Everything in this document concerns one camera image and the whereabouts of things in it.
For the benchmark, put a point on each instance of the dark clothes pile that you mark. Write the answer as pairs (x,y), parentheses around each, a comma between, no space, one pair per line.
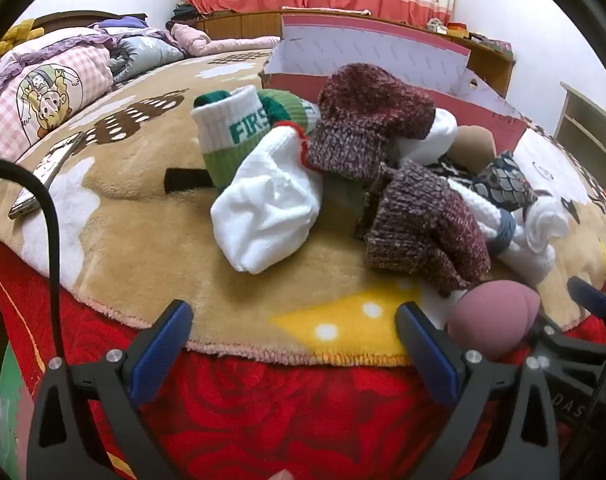
(183,12)

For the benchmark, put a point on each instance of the grey blue quilt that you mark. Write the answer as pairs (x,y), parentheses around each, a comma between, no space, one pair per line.
(143,52)

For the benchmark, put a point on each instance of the green and white sock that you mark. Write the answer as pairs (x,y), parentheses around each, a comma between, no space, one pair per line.
(228,130)
(293,107)

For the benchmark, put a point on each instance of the red bedsheet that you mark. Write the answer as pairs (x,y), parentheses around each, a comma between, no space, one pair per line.
(283,410)

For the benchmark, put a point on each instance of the yellow box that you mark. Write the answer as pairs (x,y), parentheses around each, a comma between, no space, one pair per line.
(458,29)

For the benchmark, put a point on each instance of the pink rolled blanket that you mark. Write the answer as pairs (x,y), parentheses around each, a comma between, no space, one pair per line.
(218,45)

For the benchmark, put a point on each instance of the light wooden shelf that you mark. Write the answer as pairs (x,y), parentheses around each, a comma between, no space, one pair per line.
(583,115)

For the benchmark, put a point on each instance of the brown printed blanket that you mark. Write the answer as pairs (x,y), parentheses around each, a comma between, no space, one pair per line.
(148,240)

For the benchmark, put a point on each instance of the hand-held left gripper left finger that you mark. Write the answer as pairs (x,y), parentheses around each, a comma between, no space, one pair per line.
(164,342)

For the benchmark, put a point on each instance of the yellow cloth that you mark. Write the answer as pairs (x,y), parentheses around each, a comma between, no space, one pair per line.
(13,40)

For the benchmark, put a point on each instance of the red cardboard box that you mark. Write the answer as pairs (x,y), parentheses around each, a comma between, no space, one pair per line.
(373,45)

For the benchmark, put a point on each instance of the pink sock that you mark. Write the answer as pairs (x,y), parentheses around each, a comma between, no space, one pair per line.
(488,320)

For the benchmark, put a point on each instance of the beige cylinder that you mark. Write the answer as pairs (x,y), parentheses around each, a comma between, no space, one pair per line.
(473,147)

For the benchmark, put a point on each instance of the white ribbed sock blue band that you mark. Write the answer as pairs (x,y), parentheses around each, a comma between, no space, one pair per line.
(483,205)

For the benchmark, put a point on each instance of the purple cloth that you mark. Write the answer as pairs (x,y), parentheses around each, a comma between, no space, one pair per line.
(118,23)

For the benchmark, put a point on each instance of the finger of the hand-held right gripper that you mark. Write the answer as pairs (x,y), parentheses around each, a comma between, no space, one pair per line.
(590,297)
(568,347)

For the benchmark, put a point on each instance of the white sock with red trim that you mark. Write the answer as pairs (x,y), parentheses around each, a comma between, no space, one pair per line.
(440,132)
(268,210)

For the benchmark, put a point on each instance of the dark patterned sock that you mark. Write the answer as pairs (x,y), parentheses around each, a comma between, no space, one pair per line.
(503,180)

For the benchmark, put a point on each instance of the maroon knitted sock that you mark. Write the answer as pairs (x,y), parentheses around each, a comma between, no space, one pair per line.
(368,110)
(423,220)

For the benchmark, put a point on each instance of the wooden cabinet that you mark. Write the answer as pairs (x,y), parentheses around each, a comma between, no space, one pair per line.
(243,22)

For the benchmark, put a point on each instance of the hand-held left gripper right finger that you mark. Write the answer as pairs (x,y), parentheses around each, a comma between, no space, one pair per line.
(428,352)

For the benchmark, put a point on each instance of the dark wooden headboard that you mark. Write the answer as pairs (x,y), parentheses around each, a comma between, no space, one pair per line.
(68,16)

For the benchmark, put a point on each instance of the smartphone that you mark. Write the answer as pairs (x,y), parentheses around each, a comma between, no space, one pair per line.
(48,170)

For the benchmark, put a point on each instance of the pink checkered quilt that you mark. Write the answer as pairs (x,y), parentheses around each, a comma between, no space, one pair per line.
(83,70)

